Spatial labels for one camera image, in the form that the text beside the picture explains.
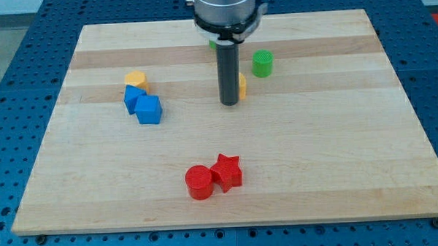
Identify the yellow hexagon block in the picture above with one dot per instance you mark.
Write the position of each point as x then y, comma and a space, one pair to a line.
137, 79

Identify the wooden board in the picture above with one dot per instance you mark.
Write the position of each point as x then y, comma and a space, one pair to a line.
329, 136

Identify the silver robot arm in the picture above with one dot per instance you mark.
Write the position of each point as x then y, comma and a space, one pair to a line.
227, 22

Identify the yellow heart block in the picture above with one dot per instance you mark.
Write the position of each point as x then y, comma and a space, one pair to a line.
242, 86

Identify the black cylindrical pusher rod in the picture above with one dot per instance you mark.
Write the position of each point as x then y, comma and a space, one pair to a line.
228, 73

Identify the red cylinder block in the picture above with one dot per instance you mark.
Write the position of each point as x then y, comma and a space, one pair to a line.
199, 182

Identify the blue pentagon block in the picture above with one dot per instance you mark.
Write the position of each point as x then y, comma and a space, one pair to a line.
132, 93

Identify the blue cube block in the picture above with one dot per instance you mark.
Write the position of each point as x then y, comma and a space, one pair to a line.
148, 109

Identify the green cylinder block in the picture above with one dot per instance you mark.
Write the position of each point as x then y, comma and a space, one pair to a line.
262, 63

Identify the red star block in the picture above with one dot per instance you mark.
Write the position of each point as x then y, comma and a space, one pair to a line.
226, 172

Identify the green block behind arm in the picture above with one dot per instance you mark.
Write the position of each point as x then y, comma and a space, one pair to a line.
212, 45

